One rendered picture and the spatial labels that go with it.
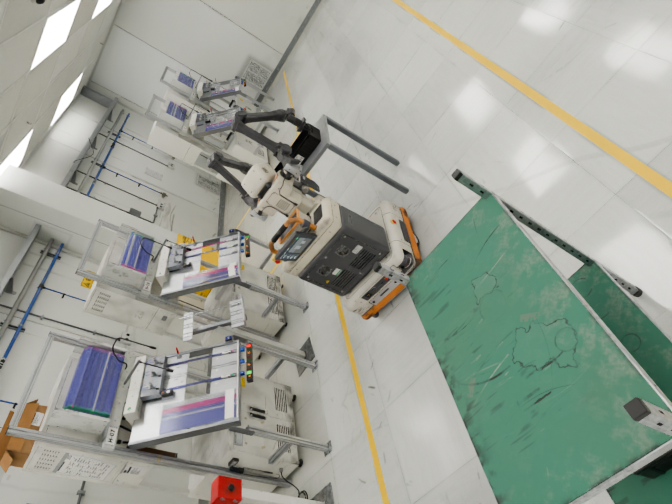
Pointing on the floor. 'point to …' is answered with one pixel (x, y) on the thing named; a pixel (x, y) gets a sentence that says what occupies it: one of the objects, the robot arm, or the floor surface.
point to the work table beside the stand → (347, 153)
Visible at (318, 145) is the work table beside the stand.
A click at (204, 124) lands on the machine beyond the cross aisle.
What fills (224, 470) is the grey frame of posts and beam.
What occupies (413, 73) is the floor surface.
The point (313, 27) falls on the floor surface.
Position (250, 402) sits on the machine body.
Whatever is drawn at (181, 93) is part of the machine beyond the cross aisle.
